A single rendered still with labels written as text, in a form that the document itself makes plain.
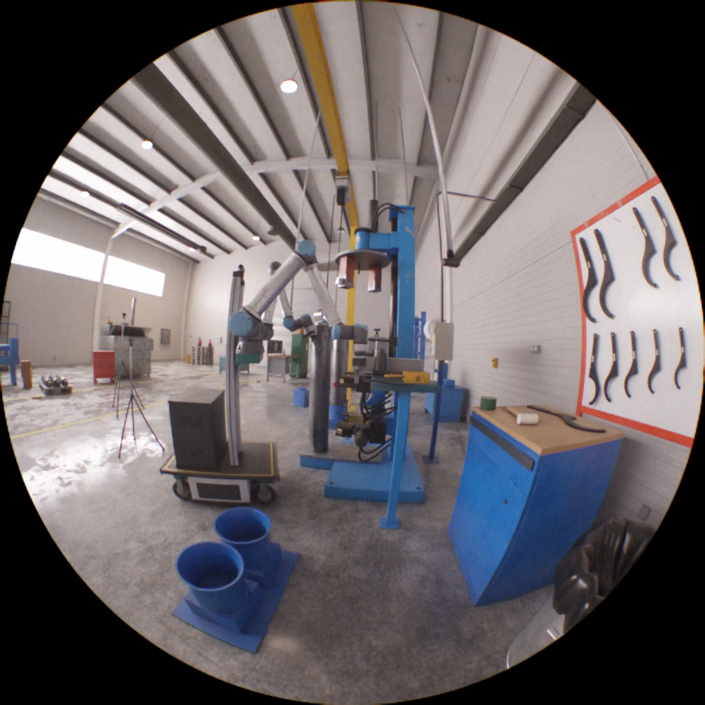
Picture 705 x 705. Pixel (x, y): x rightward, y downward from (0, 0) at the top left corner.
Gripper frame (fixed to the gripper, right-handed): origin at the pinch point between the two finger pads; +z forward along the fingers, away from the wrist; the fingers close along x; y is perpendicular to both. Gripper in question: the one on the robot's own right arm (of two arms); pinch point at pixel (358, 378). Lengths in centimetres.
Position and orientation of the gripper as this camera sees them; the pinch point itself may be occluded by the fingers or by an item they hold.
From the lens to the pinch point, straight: 153.1
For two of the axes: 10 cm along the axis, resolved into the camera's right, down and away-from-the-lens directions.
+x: -3.4, 0.0, -9.4
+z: -0.5, 10.0, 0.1
